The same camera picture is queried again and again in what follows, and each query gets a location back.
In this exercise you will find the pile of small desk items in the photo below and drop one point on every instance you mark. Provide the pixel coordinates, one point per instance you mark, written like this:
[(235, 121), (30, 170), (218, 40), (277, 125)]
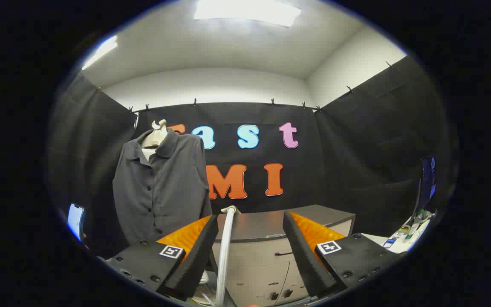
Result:
[(416, 226)]

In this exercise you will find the dark computer monitor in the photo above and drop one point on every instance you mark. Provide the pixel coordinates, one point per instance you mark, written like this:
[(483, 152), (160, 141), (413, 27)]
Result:
[(427, 181)]

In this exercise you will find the white garment steamer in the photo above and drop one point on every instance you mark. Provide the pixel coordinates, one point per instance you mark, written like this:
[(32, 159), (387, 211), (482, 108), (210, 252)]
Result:
[(225, 251)]

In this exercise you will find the lit smartphone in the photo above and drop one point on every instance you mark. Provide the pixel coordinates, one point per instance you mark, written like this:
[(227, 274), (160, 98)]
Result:
[(75, 221)]

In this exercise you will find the grey top beige drawer cabinet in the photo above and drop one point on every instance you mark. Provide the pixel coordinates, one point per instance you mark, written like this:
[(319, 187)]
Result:
[(258, 260)]

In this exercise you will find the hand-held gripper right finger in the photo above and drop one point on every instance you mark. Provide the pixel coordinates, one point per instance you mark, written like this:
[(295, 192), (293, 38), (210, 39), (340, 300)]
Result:
[(303, 256)]

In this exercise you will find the row of black clips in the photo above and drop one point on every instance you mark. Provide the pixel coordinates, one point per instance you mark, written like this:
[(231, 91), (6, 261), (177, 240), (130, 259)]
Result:
[(194, 102)]

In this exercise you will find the black backdrop cloth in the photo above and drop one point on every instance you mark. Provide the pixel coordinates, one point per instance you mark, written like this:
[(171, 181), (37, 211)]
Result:
[(356, 162)]

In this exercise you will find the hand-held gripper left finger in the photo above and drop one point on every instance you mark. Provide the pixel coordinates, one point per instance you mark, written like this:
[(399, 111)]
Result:
[(198, 256)]

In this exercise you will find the cream garment hanger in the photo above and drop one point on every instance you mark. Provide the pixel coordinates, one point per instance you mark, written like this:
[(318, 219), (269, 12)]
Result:
[(157, 135)]

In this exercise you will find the white board behind shirt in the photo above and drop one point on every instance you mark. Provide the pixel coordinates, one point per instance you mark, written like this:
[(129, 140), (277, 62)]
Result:
[(147, 154)]

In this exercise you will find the dark grey button shirt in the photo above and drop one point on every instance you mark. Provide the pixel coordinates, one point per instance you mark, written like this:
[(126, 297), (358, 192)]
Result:
[(164, 192)]

